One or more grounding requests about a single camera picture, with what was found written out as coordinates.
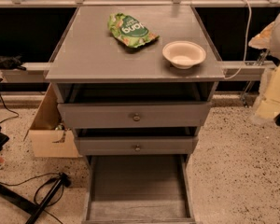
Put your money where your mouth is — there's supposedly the green rice chip bag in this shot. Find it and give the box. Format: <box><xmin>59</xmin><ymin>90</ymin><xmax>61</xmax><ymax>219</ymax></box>
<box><xmin>107</xmin><ymin>13</ymin><xmax>159</xmax><ymax>49</ymax></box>

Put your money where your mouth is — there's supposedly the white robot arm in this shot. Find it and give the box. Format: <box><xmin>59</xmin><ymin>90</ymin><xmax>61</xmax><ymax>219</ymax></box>
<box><xmin>248</xmin><ymin>13</ymin><xmax>280</xmax><ymax>60</ymax></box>

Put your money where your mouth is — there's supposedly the grey top drawer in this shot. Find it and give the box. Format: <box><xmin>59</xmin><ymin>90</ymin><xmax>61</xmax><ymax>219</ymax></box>
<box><xmin>58</xmin><ymin>102</ymin><xmax>211</xmax><ymax>129</ymax></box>

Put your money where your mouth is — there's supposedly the grey drawer cabinet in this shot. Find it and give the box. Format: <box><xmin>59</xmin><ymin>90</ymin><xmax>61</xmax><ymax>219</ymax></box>
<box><xmin>44</xmin><ymin>5</ymin><xmax>226</xmax><ymax>161</ymax></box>

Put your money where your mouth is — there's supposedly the grey middle drawer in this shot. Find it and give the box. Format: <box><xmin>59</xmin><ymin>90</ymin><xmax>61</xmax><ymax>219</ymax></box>
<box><xmin>75</xmin><ymin>136</ymin><xmax>198</xmax><ymax>155</ymax></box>

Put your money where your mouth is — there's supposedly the grey open bottom drawer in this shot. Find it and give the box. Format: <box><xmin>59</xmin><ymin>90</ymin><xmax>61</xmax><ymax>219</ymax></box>
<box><xmin>81</xmin><ymin>155</ymin><xmax>196</xmax><ymax>224</ymax></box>

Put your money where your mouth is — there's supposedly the white paper bowl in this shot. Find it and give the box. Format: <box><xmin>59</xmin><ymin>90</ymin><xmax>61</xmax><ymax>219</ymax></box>
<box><xmin>162</xmin><ymin>41</ymin><xmax>206</xmax><ymax>69</ymax></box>

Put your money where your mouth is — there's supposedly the cardboard box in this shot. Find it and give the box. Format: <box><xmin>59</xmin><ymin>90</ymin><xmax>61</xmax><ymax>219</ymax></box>
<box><xmin>28</xmin><ymin>85</ymin><xmax>79</xmax><ymax>158</ymax></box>

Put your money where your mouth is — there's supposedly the black tripod stand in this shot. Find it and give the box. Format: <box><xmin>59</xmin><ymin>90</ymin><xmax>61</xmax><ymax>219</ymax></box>
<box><xmin>0</xmin><ymin>172</ymin><xmax>72</xmax><ymax>224</ymax></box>

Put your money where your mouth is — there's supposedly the white cable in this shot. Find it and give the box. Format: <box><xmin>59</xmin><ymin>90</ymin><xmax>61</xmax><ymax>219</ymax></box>
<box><xmin>224</xmin><ymin>0</ymin><xmax>253</xmax><ymax>80</ymax></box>

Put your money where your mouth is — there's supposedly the black floor cable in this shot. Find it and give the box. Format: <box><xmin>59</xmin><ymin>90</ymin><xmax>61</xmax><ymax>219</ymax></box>
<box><xmin>0</xmin><ymin>77</ymin><xmax>21</xmax><ymax>126</ymax></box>

